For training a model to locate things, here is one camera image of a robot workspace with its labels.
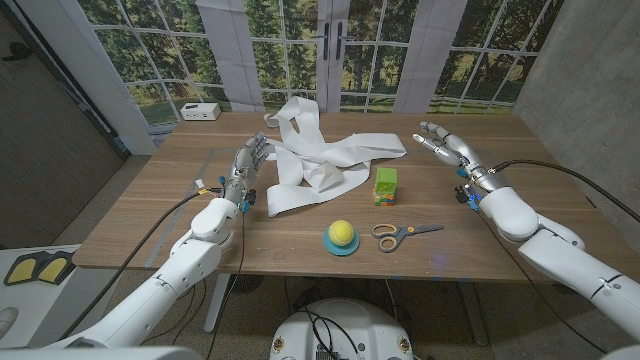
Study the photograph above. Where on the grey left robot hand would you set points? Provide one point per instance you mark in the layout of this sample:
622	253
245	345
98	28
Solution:
242	167

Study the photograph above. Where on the white floor platform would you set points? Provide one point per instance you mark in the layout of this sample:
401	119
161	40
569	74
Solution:
75	290

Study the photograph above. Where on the white table leg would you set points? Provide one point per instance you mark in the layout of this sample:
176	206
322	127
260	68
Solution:
217	302

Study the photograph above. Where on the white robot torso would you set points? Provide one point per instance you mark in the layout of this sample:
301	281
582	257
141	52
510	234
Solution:
370	325

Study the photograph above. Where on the printed window forest backdrop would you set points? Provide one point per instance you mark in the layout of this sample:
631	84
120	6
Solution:
375	65

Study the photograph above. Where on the green cube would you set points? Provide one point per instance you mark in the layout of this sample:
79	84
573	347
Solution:
386	180

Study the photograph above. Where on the white socket box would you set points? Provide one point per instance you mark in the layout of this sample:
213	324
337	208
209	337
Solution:
200	111

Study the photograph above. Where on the dark brown door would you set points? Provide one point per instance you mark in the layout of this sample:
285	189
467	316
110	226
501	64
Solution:
50	150

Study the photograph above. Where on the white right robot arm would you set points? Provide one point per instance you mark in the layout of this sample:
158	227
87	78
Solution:
565	260

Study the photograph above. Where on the small blue plate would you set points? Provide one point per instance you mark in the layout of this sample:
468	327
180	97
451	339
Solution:
340	251

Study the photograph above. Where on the yellow black foot pedal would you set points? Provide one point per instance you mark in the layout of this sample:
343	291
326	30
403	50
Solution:
21	270
56	267

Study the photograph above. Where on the grey table leg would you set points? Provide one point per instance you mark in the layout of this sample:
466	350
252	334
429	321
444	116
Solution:
474	312

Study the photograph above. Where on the white receipt paper strip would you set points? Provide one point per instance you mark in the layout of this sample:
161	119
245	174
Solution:
320	150

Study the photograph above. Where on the multicoloured puzzle cube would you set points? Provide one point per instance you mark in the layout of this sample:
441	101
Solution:
383	200

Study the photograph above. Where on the yellow tennis ball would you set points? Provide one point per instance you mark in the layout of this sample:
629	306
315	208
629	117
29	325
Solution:
341	232

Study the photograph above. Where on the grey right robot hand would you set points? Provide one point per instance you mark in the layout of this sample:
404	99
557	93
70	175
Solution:
465	152

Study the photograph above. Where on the white sneaker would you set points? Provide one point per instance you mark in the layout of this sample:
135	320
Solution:
7	322

